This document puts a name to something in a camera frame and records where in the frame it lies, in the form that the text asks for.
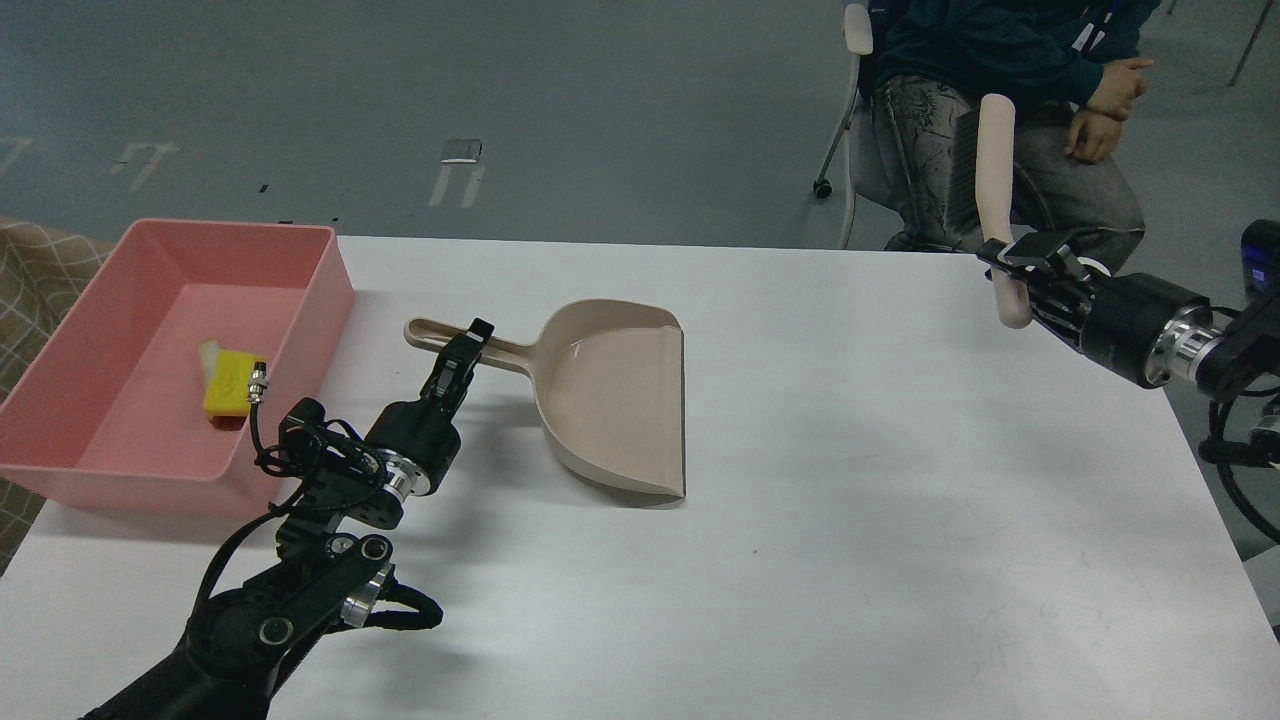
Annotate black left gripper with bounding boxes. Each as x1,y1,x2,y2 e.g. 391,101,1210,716
364,318,494,496

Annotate person in green sweater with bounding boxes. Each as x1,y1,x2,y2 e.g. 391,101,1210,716
869,1,1158,272

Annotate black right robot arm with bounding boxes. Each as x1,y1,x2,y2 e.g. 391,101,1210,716
978,232,1277,539

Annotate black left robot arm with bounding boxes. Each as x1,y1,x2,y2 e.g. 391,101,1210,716
90,319,493,719

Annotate beige checkered cloth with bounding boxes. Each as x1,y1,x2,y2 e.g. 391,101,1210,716
0,220,113,571

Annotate beige plastic dustpan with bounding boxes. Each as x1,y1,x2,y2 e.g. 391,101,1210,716
404,299,687,500

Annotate beige hand brush black bristles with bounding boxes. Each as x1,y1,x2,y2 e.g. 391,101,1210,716
945,94,1032,329

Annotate person's second hand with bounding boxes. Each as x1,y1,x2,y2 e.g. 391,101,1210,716
1064,109,1123,165

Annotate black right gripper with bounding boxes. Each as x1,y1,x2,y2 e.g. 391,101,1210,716
977,232,1216,389

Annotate pink plastic bin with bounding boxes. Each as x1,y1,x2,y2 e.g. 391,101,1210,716
1,219,355,518

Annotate person's hand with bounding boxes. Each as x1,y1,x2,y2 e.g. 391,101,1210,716
1084,56,1155,122

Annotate yellow green sponge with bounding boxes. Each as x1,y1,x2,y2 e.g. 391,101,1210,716
202,348,266,421

